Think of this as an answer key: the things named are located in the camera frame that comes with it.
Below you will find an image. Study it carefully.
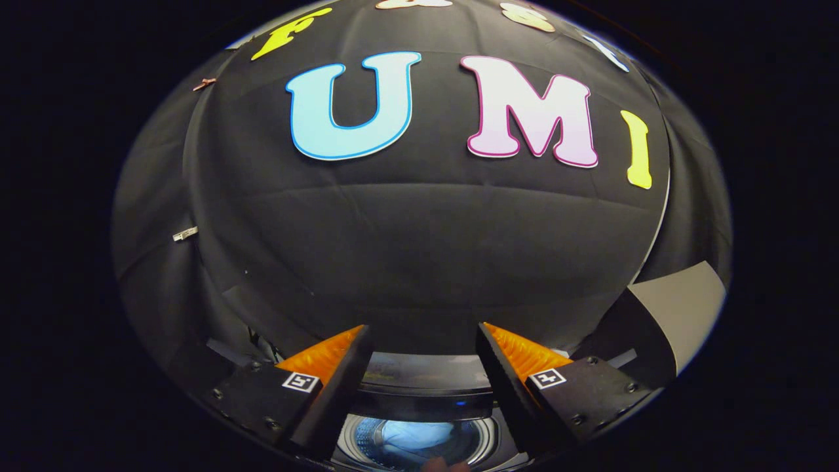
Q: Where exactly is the black backdrop cloth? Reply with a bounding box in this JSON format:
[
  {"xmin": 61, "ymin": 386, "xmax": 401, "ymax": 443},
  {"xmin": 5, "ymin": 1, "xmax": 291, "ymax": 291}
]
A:
[{"xmin": 111, "ymin": 0, "xmax": 733, "ymax": 394}]

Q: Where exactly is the washing machine with steel drum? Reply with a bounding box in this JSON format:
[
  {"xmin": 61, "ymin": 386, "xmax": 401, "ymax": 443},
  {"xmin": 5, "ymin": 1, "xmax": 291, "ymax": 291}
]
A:
[{"xmin": 328, "ymin": 383, "xmax": 535, "ymax": 472}]

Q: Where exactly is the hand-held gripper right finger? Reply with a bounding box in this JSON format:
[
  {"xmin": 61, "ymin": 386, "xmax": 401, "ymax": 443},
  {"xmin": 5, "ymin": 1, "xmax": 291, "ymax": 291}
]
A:
[{"xmin": 475, "ymin": 321, "xmax": 656, "ymax": 456}]

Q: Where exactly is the light blue shirt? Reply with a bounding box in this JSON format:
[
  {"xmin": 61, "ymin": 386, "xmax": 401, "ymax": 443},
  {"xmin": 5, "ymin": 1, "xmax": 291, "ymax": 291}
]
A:
[{"xmin": 380, "ymin": 420, "xmax": 461, "ymax": 461}]

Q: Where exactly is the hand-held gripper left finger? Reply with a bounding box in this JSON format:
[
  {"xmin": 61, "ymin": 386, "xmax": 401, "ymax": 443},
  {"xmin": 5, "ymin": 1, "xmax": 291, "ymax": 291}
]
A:
[{"xmin": 197, "ymin": 323, "xmax": 376, "ymax": 463}]

